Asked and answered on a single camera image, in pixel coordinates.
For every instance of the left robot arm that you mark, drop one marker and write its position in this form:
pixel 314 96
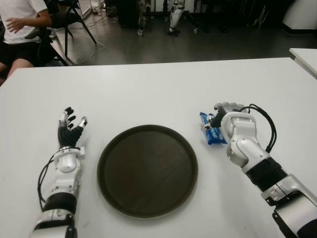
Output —
pixel 65 162

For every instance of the black cabinet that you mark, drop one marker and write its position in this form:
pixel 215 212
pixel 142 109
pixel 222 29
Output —
pixel 128 12

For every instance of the white side table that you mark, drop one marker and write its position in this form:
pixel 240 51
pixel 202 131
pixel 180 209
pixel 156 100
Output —
pixel 307 59

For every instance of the white partition panel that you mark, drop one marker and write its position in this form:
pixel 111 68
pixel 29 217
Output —
pixel 302 15

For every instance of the black folding chair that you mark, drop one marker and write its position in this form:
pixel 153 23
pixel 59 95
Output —
pixel 64 19

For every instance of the folded metal stand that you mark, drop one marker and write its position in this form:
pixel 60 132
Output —
pixel 260 17

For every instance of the white humanoid robot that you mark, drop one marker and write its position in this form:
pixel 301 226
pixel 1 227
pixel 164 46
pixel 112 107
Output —
pixel 174 17

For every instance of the white display cabinet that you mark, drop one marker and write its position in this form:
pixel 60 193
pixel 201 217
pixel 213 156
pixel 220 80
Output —
pixel 86 6

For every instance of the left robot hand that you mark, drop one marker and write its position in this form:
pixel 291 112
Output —
pixel 68 136

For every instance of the blue Oreo package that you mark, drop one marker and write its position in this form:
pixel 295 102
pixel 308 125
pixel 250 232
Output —
pixel 215 136

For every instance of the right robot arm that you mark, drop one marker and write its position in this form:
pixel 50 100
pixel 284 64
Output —
pixel 244 134

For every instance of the round dark brown tray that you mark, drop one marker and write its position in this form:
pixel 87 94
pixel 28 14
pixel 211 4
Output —
pixel 148 173

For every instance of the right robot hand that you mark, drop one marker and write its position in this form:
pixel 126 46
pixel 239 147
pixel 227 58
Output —
pixel 231 107

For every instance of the black office chair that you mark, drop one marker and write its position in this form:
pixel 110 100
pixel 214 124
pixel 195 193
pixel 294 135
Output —
pixel 44 47

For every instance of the seated person white shirt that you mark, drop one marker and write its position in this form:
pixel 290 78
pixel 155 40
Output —
pixel 17 15

